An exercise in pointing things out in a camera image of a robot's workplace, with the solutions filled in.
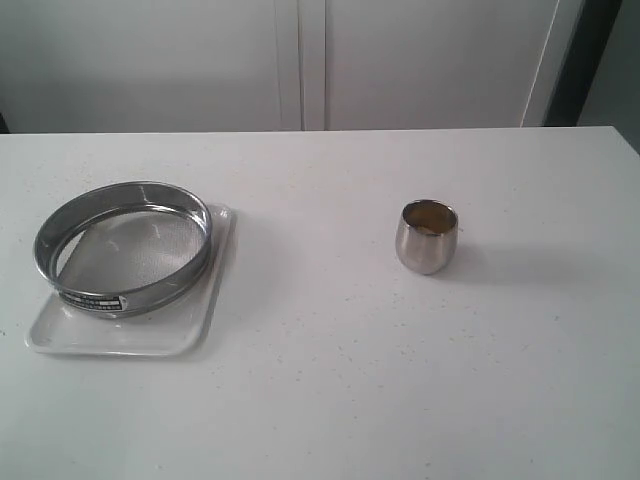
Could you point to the white cabinet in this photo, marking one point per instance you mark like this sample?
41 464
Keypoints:
169 66

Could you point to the stainless steel cup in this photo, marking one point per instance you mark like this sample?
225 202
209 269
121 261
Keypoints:
426 236

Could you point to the round stainless steel sieve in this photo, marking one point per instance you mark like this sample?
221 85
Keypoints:
125 249

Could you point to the white plastic tray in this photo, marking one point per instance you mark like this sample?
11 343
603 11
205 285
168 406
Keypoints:
171 330

